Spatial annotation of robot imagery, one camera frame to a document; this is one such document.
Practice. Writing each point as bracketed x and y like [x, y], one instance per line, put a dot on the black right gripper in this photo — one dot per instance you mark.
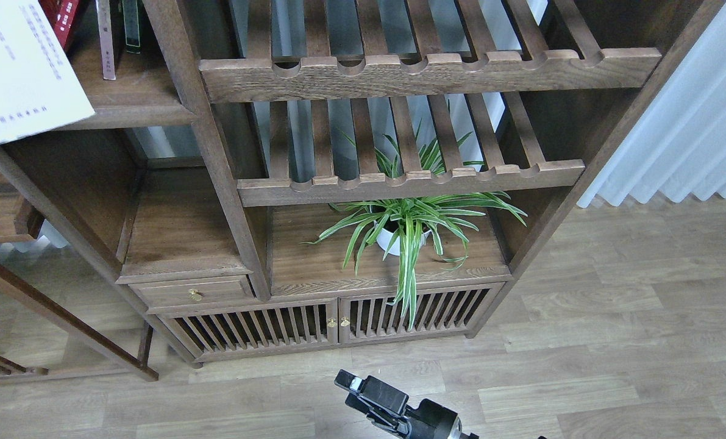
[387, 409]

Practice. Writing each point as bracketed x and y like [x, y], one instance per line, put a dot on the maroon book with white characters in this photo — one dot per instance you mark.
[111, 31]

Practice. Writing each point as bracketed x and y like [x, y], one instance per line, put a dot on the white and purple book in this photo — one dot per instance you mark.
[39, 90]

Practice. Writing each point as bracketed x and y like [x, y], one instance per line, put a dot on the red paperback book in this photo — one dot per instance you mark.
[65, 18]

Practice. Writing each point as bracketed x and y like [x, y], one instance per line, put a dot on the white plant pot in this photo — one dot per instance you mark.
[387, 241]

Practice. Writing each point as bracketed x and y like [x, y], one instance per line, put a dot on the green spider plant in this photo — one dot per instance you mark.
[443, 216]

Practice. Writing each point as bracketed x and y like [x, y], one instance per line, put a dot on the brass drawer knob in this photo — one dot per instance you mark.
[195, 295]

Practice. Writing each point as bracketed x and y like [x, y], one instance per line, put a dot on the dark wooden bookshelf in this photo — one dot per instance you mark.
[213, 160]

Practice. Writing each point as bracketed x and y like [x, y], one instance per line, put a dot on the white curtain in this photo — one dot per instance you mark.
[678, 147]

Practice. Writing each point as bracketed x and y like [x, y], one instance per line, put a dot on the green upright book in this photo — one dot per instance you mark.
[134, 17]

